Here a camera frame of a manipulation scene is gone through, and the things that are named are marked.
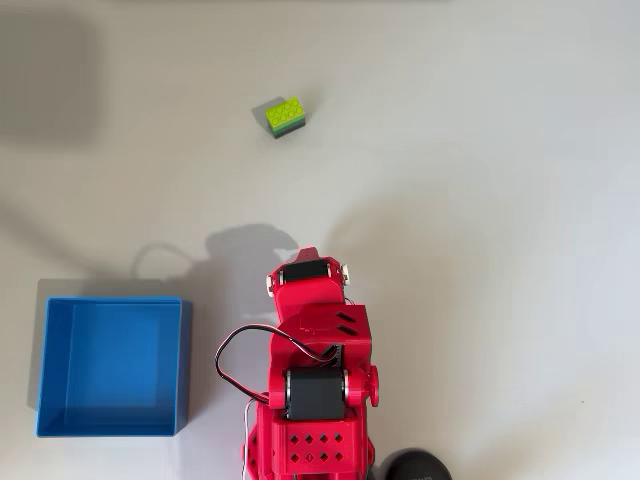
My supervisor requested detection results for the green lego block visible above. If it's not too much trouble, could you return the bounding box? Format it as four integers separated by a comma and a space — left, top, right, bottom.
264, 96, 307, 140

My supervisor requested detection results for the white cable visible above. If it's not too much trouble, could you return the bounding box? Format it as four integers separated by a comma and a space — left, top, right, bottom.
241, 398, 257, 480

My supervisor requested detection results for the black red servo cable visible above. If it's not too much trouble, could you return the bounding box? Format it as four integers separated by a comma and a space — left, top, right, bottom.
214, 324, 343, 407

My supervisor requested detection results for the blue plastic box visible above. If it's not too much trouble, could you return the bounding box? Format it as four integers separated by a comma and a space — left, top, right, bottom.
34, 295, 194, 439

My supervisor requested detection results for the black round object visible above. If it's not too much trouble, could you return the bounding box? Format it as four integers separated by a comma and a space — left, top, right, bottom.
380, 448, 455, 480

